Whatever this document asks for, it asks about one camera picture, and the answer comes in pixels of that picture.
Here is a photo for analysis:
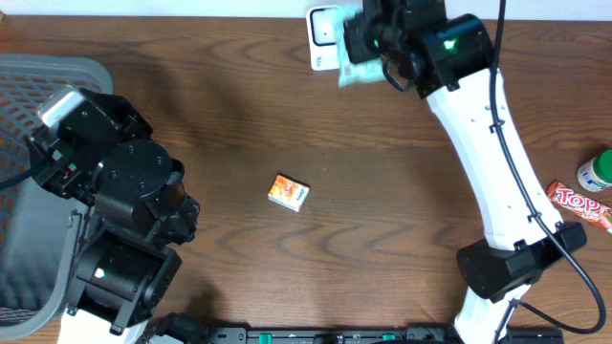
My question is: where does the white barcode scanner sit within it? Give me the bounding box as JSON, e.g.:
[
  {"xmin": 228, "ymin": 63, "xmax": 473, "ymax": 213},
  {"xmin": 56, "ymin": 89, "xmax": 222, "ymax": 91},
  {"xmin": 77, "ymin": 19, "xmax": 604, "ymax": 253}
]
[{"xmin": 305, "ymin": 5, "xmax": 339, "ymax": 72}]

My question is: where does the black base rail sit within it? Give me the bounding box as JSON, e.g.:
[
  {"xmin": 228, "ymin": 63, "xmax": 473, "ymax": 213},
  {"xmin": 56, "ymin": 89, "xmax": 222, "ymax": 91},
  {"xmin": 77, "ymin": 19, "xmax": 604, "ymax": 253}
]
[{"xmin": 135, "ymin": 313, "xmax": 461, "ymax": 344}]

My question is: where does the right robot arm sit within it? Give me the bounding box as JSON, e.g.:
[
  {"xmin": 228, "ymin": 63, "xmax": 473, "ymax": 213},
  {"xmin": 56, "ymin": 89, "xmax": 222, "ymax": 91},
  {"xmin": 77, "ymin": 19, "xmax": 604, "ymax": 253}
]
[{"xmin": 341, "ymin": 1, "xmax": 587, "ymax": 343}]

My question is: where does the orange small box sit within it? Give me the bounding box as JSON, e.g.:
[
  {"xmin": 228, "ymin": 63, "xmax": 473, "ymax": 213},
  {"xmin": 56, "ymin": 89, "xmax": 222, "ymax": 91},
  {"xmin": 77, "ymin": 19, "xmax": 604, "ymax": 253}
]
[{"xmin": 268, "ymin": 175, "xmax": 310, "ymax": 212}]

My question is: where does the grey plastic mesh basket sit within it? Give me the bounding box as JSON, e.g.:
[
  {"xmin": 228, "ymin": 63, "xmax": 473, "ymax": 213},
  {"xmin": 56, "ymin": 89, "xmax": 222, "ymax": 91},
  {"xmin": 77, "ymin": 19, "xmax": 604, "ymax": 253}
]
[{"xmin": 1, "ymin": 54, "xmax": 113, "ymax": 340}]

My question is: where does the green white wipes packet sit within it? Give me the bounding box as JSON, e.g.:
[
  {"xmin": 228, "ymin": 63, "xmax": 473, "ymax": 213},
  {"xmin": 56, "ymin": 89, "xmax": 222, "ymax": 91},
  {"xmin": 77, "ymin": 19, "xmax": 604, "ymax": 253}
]
[{"xmin": 334, "ymin": 5, "xmax": 385, "ymax": 88}]

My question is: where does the green lid jar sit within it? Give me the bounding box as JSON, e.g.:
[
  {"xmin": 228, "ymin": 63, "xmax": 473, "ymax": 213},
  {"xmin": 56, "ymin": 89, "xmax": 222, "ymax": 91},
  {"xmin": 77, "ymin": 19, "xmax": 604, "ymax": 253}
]
[{"xmin": 577, "ymin": 149, "xmax": 612, "ymax": 192}]

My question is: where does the black left camera cable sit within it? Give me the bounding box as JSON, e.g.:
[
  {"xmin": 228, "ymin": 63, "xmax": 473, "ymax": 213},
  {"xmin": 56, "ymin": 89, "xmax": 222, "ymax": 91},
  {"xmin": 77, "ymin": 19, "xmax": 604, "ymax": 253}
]
[{"xmin": 0, "ymin": 157, "xmax": 63, "ymax": 192}]

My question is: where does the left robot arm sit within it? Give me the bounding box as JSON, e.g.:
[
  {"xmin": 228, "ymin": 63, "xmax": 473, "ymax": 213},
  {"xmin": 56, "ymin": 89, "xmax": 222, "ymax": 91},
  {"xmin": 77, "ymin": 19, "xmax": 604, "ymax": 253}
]
[{"xmin": 28, "ymin": 86, "xmax": 200, "ymax": 343}]

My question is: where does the red chocolate bar wrapper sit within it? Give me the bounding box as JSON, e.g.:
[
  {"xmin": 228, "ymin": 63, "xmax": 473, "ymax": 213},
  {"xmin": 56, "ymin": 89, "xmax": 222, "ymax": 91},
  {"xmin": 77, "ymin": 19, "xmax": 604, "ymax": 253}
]
[{"xmin": 547, "ymin": 181, "xmax": 611, "ymax": 233}]

